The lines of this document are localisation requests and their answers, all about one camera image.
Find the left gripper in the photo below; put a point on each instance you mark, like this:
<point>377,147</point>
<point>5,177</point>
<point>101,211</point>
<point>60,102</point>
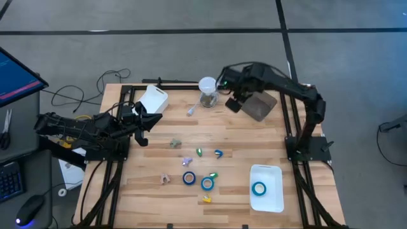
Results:
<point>133,122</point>

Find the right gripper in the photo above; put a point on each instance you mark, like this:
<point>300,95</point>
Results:
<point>245,92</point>

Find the grey-green staple remover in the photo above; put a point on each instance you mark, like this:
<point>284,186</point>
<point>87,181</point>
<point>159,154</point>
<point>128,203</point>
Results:
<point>175,143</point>

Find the blue staple remover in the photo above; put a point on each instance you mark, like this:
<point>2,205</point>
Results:
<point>218,154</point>

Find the purple staple remover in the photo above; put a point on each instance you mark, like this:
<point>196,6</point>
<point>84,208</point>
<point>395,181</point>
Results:
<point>187,162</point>

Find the green mini stapler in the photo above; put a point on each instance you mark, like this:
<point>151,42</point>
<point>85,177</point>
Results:
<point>199,152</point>
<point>213,175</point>

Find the pink staple remover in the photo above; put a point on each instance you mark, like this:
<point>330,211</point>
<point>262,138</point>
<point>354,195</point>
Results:
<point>164,178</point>

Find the dark blue tape roll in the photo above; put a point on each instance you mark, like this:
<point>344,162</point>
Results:
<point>184,178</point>

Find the light blue tape roll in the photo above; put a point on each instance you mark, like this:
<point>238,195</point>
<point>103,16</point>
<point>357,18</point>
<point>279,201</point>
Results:
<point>253,189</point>
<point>202,184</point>

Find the yellow mini stapler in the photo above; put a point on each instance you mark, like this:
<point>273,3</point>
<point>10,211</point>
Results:
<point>207,199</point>

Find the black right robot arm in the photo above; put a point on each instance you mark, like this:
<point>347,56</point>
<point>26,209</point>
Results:
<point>286,84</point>

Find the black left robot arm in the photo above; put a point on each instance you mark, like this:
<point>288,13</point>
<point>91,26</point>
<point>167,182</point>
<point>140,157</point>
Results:
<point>79,130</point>

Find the white plastic bin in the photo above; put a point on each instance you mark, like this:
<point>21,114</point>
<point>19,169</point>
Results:
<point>270,200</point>
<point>154,98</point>

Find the grey translucent plastic bin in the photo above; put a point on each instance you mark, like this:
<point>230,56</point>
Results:
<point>260,108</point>

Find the white mushroom table lamp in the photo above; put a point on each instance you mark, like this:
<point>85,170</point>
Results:
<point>208,85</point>

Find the white paper sheet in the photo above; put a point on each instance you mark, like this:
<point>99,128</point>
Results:
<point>73,175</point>

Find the grey desk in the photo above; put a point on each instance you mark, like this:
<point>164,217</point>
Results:
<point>25,143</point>

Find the computer monitor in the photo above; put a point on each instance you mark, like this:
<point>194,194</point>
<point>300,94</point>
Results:
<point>16,79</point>

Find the scissors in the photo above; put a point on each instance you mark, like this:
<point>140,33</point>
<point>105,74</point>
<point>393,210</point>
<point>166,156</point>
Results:
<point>5,133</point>

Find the black computer mouse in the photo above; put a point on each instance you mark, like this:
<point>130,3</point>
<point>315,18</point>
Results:
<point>30,210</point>

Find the black computer keyboard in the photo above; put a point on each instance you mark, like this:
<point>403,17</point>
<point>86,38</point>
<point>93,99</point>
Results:
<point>9,181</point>

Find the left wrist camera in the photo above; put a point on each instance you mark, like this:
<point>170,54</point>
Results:
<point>127,111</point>

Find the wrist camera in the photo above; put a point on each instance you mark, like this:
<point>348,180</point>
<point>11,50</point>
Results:
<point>229,78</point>
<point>127,111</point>

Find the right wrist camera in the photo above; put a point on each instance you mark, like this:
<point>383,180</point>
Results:
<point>229,78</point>

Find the black frame hook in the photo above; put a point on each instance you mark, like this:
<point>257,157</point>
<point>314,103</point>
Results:
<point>159,82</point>

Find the black aluminium table frame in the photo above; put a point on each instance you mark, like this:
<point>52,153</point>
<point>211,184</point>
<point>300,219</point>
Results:
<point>181,86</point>

